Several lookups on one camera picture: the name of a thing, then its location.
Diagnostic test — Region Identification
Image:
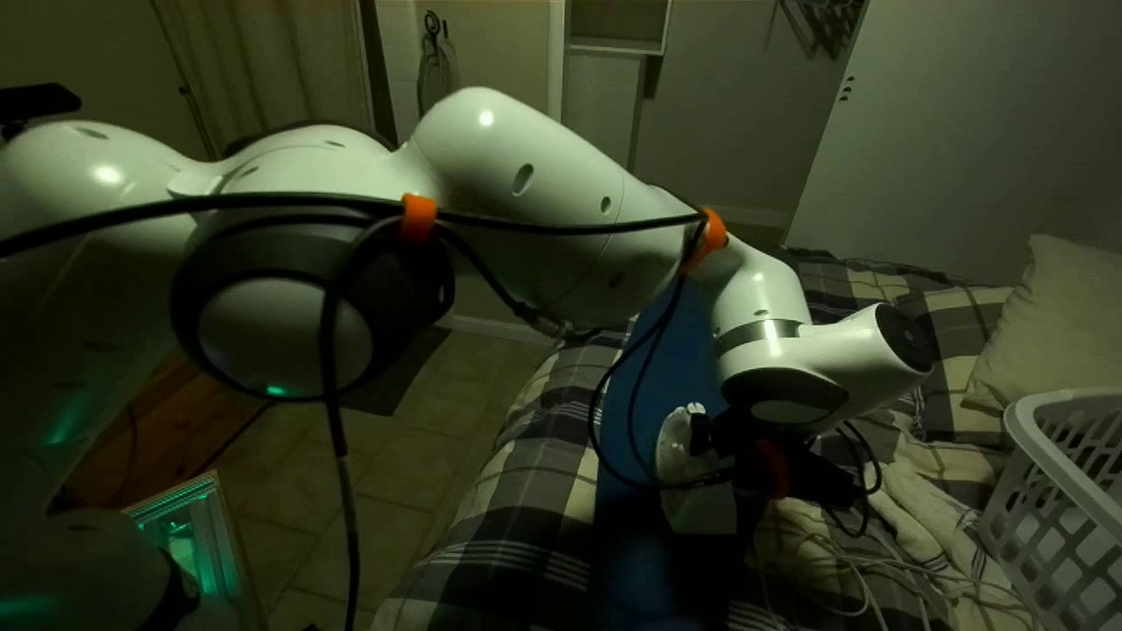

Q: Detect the plaid bed comforter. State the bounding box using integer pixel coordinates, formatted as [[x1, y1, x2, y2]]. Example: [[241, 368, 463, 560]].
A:
[[373, 249, 1122, 631]]

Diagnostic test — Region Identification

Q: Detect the cream pillow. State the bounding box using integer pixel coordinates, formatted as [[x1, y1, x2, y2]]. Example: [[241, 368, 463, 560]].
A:
[[968, 232, 1122, 415]]

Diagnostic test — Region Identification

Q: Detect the white clothes iron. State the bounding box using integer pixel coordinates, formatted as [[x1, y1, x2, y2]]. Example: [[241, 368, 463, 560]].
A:
[[650, 401, 752, 545]]

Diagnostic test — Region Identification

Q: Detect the blue cloth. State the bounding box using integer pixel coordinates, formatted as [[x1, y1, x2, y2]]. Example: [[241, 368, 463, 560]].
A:
[[589, 276, 752, 631]]

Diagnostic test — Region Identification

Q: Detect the dark wall art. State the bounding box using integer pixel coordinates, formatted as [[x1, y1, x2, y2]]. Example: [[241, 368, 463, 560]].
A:
[[774, 0, 873, 62]]

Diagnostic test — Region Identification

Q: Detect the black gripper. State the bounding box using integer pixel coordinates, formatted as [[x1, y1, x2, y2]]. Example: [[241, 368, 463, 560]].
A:
[[703, 412, 812, 510]]

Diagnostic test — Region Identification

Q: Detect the white iron power cord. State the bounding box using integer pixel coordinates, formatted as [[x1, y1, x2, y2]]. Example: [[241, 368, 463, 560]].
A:
[[746, 488, 985, 631]]

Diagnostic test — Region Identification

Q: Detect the white wall shelf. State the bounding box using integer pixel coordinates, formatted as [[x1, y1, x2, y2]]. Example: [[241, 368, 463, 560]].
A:
[[559, 0, 676, 169]]

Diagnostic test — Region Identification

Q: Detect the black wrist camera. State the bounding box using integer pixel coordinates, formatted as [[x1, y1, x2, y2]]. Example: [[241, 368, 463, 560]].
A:
[[798, 448, 873, 510]]

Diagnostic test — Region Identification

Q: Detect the white plastic laundry basket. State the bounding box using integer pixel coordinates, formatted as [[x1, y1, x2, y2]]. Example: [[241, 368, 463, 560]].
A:
[[974, 387, 1122, 631]]

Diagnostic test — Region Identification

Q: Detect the wooden table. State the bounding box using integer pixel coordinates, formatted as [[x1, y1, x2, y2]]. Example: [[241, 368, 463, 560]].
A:
[[56, 349, 273, 512]]

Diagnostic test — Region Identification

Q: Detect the white door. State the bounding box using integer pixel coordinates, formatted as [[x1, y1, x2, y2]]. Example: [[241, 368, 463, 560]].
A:
[[781, 0, 1122, 291]]

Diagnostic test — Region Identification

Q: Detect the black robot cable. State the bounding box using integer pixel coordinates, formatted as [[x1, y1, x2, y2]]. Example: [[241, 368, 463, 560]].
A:
[[0, 189, 714, 631]]

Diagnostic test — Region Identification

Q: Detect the dark wall figure decoration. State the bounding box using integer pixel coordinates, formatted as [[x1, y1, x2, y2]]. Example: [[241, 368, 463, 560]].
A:
[[414, 9, 458, 117]]

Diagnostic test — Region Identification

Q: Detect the orange cable clip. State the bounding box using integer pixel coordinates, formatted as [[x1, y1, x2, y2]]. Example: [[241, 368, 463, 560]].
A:
[[401, 193, 443, 241], [679, 208, 732, 275]]

